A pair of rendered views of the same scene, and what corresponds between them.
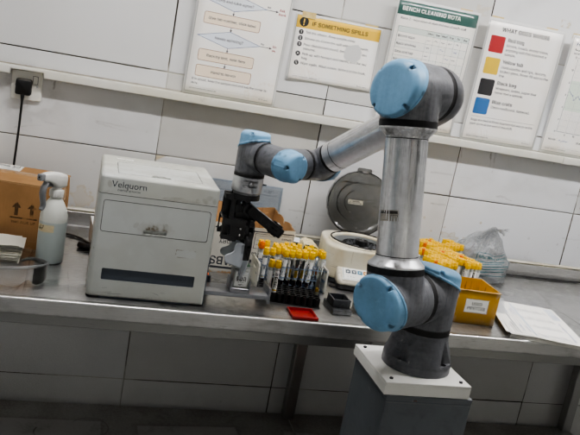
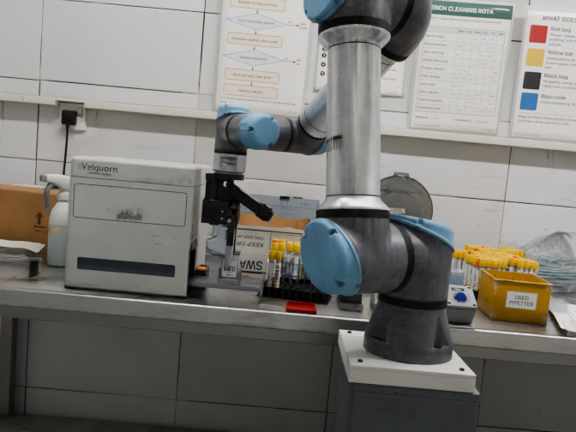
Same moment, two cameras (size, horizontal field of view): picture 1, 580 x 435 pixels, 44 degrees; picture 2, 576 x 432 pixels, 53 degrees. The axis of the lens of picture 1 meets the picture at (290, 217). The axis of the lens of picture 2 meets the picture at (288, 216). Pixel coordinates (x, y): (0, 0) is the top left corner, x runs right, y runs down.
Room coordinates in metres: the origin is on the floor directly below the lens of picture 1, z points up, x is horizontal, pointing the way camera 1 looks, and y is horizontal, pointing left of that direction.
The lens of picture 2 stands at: (0.52, -0.38, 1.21)
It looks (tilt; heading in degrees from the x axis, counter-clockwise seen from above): 6 degrees down; 16
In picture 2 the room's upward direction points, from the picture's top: 5 degrees clockwise
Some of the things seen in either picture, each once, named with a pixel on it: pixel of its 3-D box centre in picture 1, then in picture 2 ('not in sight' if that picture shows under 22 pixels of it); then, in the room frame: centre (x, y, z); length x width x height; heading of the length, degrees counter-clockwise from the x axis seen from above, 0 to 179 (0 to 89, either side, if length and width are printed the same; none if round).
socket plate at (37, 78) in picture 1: (27, 85); (72, 117); (2.16, 0.84, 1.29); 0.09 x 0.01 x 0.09; 106
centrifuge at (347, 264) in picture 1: (359, 260); not in sight; (2.20, -0.24, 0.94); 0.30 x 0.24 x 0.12; 7
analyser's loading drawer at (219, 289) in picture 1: (229, 286); (219, 278); (1.75, 0.12, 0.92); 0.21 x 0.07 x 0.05; 106
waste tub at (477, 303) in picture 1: (466, 299); (512, 296); (2.02, -0.55, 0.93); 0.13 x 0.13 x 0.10; 12
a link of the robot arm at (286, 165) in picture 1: (286, 164); (260, 132); (1.70, 0.03, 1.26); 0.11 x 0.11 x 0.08; 47
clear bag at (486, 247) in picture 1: (478, 251); (543, 258); (2.50, -0.68, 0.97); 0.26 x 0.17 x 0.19; 122
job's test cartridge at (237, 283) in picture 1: (239, 276); (231, 267); (1.76, 0.10, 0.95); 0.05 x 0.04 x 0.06; 16
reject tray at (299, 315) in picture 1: (302, 313); (301, 307); (1.77, -0.08, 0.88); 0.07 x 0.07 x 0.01; 16
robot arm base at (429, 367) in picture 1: (419, 343); (410, 321); (1.51, -0.33, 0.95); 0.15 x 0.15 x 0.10
